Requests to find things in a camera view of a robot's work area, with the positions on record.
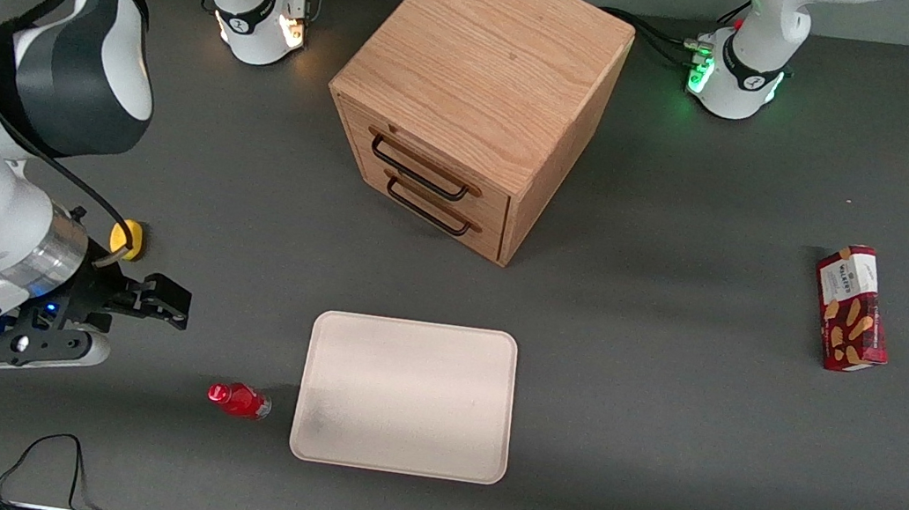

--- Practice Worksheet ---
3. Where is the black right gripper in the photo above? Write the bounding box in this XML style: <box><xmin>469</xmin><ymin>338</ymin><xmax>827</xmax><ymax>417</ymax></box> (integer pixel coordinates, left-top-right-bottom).
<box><xmin>36</xmin><ymin>229</ymin><xmax>199</xmax><ymax>344</ymax></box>

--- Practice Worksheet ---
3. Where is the red coke bottle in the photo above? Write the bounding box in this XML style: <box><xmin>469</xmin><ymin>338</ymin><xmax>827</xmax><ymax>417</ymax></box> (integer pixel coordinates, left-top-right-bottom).
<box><xmin>204</xmin><ymin>378</ymin><xmax>275</xmax><ymax>423</ymax></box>

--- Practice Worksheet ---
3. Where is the beige plastic tray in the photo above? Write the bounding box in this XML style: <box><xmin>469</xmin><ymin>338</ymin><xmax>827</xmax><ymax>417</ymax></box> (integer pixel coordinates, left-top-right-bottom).
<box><xmin>286</xmin><ymin>304</ymin><xmax>526</xmax><ymax>489</ymax></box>

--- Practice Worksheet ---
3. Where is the yellow round object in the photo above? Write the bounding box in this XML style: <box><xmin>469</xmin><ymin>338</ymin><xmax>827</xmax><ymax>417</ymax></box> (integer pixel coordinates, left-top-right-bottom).
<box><xmin>106</xmin><ymin>217</ymin><xmax>151</xmax><ymax>264</ymax></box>

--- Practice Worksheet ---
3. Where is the red tartan shortbread box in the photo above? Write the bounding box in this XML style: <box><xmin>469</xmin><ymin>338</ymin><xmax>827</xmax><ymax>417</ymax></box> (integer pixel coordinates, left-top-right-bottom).
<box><xmin>802</xmin><ymin>240</ymin><xmax>903</xmax><ymax>379</ymax></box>

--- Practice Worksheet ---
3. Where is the oak wooden drawer front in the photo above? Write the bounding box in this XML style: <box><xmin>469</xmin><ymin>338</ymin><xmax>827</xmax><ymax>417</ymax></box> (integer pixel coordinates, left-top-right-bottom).
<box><xmin>329</xmin><ymin>146</ymin><xmax>514</xmax><ymax>265</ymax></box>
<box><xmin>324</xmin><ymin>97</ymin><xmax>523</xmax><ymax>229</ymax></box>

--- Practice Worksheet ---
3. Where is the oak wooden drawer cabinet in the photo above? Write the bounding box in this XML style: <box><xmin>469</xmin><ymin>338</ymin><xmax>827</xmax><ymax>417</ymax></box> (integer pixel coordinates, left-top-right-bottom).
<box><xmin>307</xmin><ymin>0</ymin><xmax>640</xmax><ymax>281</ymax></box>

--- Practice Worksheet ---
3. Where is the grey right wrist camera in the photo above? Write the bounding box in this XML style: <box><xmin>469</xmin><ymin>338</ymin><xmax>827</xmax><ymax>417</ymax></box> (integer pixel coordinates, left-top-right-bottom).
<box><xmin>0</xmin><ymin>314</ymin><xmax>114</xmax><ymax>390</ymax></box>

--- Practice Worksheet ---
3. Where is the thin black table cable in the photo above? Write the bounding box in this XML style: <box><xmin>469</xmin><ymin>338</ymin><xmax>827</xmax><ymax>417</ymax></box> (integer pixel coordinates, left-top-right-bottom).
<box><xmin>0</xmin><ymin>425</ymin><xmax>127</xmax><ymax>510</ymax></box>

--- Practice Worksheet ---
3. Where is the black metal drawer handle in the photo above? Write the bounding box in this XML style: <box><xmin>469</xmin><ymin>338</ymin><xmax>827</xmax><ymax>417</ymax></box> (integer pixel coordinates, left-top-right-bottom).
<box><xmin>362</xmin><ymin>129</ymin><xmax>490</xmax><ymax>206</ymax></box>
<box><xmin>379</xmin><ymin>170</ymin><xmax>489</xmax><ymax>240</ymax></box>

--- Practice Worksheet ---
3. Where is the black left base cable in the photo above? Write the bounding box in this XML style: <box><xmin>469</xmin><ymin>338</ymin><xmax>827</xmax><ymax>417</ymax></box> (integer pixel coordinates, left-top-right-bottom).
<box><xmin>593</xmin><ymin>5</ymin><xmax>717</xmax><ymax>72</ymax></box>

